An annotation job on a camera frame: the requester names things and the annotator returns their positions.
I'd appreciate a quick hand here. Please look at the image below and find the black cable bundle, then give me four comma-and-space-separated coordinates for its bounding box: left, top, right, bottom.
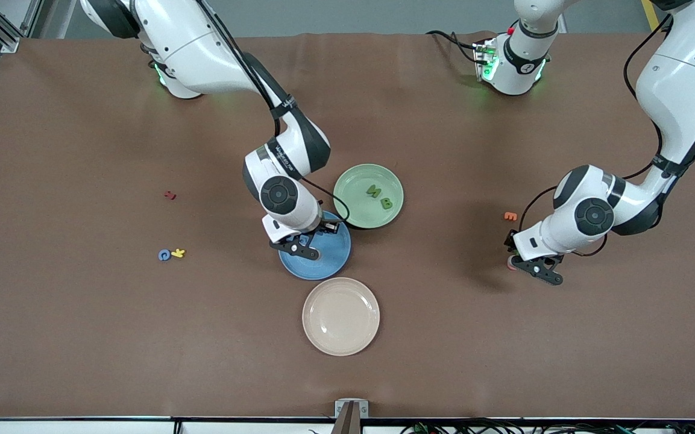
400, 416, 695, 434

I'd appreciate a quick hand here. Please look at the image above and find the beige plate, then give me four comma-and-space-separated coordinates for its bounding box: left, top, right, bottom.
302, 277, 381, 357

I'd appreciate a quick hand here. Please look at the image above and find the green plate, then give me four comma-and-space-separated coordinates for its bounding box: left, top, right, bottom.
333, 163, 405, 230

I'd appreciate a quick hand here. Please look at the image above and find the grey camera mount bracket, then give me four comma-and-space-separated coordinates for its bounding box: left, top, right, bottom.
335, 398, 370, 434

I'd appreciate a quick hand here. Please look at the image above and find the blue plate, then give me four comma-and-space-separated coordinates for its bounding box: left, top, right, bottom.
277, 209, 352, 281

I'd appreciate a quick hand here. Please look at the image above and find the large table cover sheet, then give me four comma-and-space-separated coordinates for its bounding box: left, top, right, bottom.
0, 31, 695, 420

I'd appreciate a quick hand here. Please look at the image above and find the black arm base cable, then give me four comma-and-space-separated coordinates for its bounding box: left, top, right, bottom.
426, 29, 480, 66

